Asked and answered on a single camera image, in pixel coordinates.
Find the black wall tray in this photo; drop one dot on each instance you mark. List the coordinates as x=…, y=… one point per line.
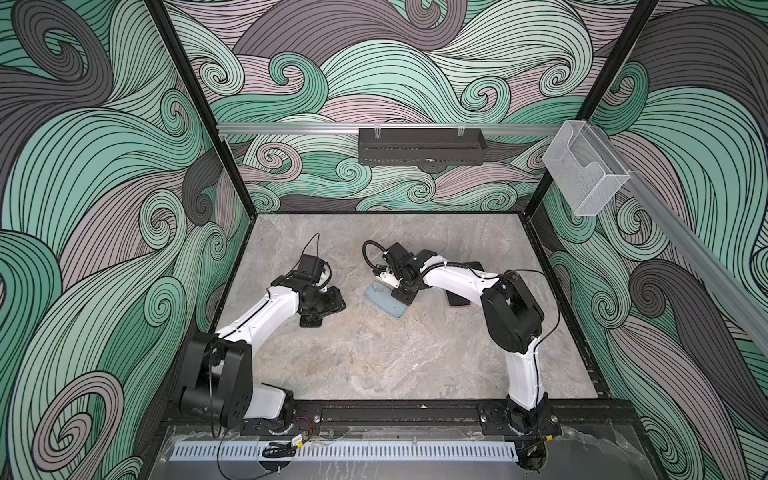
x=420, y=146

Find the right black corner post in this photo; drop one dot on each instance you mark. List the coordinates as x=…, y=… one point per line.
x=619, y=51

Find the light blue phone case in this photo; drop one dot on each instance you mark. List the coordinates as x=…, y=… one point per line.
x=380, y=295

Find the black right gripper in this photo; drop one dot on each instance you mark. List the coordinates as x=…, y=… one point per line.
x=406, y=298

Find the white slotted cable duct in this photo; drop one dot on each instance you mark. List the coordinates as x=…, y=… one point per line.
x=358, y=450

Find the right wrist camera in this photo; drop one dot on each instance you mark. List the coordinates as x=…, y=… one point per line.
x=389, y=279

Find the clear plastic wall bin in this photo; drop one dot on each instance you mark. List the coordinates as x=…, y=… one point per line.
x=585, y=166

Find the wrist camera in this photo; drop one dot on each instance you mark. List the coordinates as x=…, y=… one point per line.
x=389, y=279
x=311, y=267

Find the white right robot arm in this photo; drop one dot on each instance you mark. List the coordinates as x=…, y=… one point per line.
x=513, y=317

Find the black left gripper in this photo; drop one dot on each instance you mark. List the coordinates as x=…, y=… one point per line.
x=334, y=303

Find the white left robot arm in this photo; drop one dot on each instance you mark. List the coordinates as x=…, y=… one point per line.
x=216, y=376

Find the black corner frame post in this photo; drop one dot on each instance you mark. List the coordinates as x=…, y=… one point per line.
x=174, y=47

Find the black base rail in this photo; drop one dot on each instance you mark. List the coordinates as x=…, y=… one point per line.
x=331, y=418

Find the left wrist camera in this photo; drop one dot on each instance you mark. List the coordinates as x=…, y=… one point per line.
x=311, y=267

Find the dark blue phone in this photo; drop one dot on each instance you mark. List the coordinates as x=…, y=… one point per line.
x=310, y=322

